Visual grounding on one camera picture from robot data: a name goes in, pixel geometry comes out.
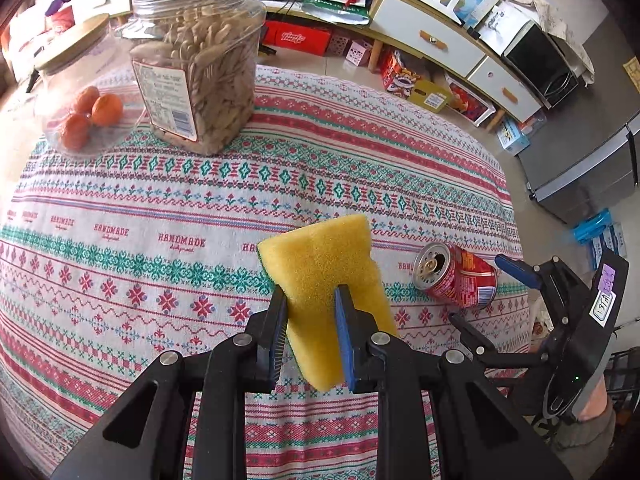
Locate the white and wood TV cabinet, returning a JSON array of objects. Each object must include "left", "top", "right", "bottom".
[{"left": 65, "top": 0, "right": 546, "bottom": 111}]

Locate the stack of blue packets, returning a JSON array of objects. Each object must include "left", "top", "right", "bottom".
[{"left": 572, "top": 208, "right": 626, "bottom": 271}]

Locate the colourful printed carton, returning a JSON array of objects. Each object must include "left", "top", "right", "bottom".
[{"left": 381, "top": 50, "right": 426, "bottom": 98}]

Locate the person's right forearm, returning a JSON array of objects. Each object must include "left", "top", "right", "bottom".
[{"left": 542, "top": 380, "right": 618, "bottom": 480}]

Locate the clear plastic jar of seeds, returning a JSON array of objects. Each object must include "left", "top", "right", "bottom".
[{"left": 116, "top": 0, "right": 267, "bottom": 157}]

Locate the pink patterned box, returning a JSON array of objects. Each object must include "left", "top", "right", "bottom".
[{"left": 327, "top": 32, "right": 373, "bottom": 68}]

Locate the red gift box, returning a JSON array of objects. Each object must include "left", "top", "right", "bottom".
[{"left": 445, "top": 75, "right": 496, "bottom": 126}]

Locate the yellow cardboard box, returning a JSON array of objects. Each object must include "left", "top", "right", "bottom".
[{"left": 410, "top": 80, "right": 453, "bottom": 113}]

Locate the pale printed cloth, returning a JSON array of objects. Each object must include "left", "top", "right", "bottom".
[{"left": 505, "top": 0, "right": 596, "bottom": 86}]

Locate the flat red box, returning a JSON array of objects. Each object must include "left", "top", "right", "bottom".
[{"left": 262, "top": 20, "right": 333, "bottom": 58}]

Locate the red drink can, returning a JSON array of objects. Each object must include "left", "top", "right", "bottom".
[{"left": 412, "top": 241, "right": 499, "bottom": 309}]

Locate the patterned tablecloth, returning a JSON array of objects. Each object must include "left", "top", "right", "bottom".
[{"left": 0, "top": 62, "right": 531, "bottom": 480}]

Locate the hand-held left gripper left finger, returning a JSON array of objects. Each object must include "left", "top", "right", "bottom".
[{"left": 50, "top": 287, "right": 288, "bottom": 480}]

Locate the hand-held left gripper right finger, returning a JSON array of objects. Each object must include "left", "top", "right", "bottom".
[{"left": 334, "top": 284, "right": 573, "bottom": 480}]

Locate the black microwave oven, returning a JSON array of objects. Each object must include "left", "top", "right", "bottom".
[{"left": 501, "top": 19, "right": 581, "bottom": 109}]

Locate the small orange fruit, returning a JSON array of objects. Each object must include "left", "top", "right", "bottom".
[
  {"left": 91, "top": 93, "right": 124, "bottom": 127},
  {"left": 72, "top": 86, "right": 101, "bottom": 116},
  {"left": 60, "top": 112, "right": 92, "bottom": 152}
]

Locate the yellow sponge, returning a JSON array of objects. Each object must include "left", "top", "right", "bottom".
[{"left": 256, "top": 213, "right": 401, "bottom": 392}]

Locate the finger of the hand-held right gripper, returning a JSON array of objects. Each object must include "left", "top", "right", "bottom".
[
  {"left": 495, "top": 254, "right": 543, "bottom": 291},
  {"left": 448, "top": 312, "right": 548, "bottom": 368}
]

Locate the glass jar with wooden lid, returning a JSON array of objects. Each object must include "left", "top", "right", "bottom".
[{"left": 34, "top": 14, "right": 151, "bottom": 161}]

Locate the green and silver bag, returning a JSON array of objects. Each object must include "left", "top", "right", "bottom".
[{"left": 300, "top": 0, "right": 371, "bottom": 26}]

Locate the blue and white box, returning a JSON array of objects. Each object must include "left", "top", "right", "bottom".
[{"left": 496, "top": 115, "right": 531, "bottom": 156}]

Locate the grey refrigerator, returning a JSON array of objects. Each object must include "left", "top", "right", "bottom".
[{"left": 517, "top": 15, "right": 640, "bottom": 226}]

